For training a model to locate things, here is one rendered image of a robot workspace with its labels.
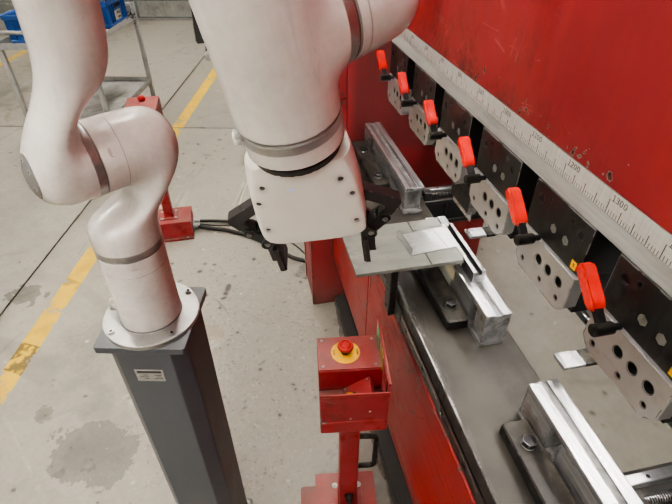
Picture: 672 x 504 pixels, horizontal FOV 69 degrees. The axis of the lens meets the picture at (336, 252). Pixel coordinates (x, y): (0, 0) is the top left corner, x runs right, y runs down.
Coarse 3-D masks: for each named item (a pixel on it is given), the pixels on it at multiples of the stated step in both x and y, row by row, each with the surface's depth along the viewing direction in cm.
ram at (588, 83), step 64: (448, 0) 101; (512, 0) 79; (576, 0) 64; (640, 0) 54; (512, 64) 81; (576, 64) 66; (640, 64) 56; (576, 128) 67; (640, 128) 57; (576, 192) 69; (640, 192) 58; (640, 256) 59
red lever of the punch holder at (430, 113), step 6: (426, 102) 110; (432, 102) 110; (426, 108) 110; (432, 108) 110; (426, 114) 110; (432, 114) 109; (426, 120) 110; (432, 120) 109; (432, 126) 109; (432, 132) 109; (438, 132) 109; (432, 138) 109; (438, 138) 109
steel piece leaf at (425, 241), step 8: (400, 232) 120; (416, 232) 123; (424, 232) 123; (432, 232) 123; (400, 240) 121; (408, 240) 121; (416, 240) 121; (424, 240) 121; (432, 240) 121; (440, 240) 121; (408, 248) 117; (416, 248) 118; (424, 248) 118; (432, 248) 118; (440, 248) 118
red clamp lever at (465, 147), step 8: (464, 136) 95; (464, 144) 94; (464, 152) 94; (472, 152) 94; (464, 160) 94; (472, 160) 94; (472, 168) 94; (464, 176) 94; (472, 176) 93; (480, 176) 93
